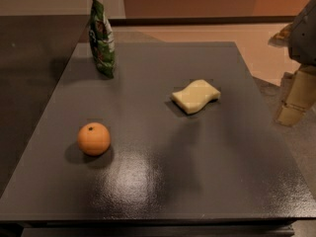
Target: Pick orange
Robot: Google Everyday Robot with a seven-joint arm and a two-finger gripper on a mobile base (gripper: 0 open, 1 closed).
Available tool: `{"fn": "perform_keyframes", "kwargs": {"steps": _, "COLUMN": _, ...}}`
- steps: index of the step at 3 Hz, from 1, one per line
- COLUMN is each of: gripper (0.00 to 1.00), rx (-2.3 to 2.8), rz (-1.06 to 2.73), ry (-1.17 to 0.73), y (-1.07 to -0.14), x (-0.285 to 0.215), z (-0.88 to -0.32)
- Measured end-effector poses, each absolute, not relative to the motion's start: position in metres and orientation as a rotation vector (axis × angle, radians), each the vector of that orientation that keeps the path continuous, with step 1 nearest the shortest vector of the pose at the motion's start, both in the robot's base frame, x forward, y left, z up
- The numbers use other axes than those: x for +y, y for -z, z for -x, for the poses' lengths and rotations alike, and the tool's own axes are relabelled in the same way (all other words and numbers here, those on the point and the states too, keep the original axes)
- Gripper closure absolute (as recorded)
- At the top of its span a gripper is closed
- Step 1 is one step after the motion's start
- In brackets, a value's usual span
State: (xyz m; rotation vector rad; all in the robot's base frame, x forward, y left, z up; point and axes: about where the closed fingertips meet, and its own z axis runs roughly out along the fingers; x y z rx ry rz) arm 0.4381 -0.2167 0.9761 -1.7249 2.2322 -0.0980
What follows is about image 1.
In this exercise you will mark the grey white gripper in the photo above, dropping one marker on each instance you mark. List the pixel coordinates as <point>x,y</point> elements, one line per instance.
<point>303,37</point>

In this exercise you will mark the orange fruit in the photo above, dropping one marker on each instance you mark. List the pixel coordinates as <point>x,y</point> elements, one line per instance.
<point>94,139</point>

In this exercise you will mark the yellow wavy sponge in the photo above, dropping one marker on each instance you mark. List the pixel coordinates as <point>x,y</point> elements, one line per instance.
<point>195,96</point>

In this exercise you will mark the green snack bag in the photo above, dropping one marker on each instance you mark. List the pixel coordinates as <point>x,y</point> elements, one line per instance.
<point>101,39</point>

